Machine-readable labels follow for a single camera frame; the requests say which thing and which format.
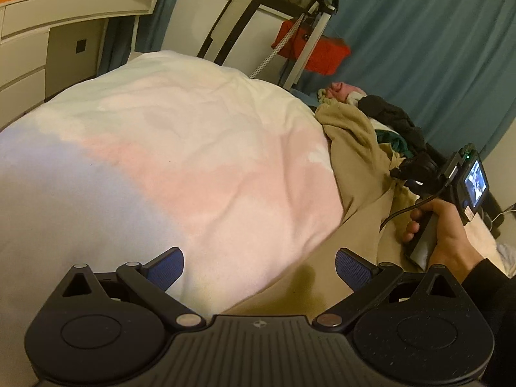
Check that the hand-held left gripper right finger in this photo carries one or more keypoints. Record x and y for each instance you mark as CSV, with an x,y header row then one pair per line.
x,y
352,270

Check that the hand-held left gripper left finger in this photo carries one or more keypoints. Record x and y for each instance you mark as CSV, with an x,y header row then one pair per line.
x,y
167,269

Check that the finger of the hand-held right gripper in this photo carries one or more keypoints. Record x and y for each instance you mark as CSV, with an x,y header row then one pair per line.
x,y
417,167

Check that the beige garment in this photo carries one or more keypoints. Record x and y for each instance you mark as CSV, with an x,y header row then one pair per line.
x,y
354,161

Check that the person's right forearm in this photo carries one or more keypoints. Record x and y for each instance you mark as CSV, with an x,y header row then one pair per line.
x,y
494,322

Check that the person's right hand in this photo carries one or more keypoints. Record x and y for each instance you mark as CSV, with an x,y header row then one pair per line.
x,y
451,238

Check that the green garment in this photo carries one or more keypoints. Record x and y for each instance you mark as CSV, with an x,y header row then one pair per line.
x,y
397,141

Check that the black garment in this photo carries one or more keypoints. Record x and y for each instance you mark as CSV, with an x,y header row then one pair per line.
x,y
393,115

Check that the pink cloth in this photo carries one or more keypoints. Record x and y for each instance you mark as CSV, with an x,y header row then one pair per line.
x,y
342,89

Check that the pastel tie-dye duvet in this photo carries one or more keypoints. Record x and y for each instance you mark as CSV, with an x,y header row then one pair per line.
x,y
161,161

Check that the teal curtain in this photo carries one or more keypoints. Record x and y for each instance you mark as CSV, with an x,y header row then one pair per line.
x,y
427,48
121,44

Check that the red box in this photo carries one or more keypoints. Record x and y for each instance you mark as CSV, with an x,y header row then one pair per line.
x,y
328,52

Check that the folded exercise machine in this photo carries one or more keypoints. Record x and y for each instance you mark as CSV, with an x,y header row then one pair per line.
x,y
310,16

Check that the white dresser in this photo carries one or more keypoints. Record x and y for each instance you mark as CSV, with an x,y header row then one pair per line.
x,y
44,44

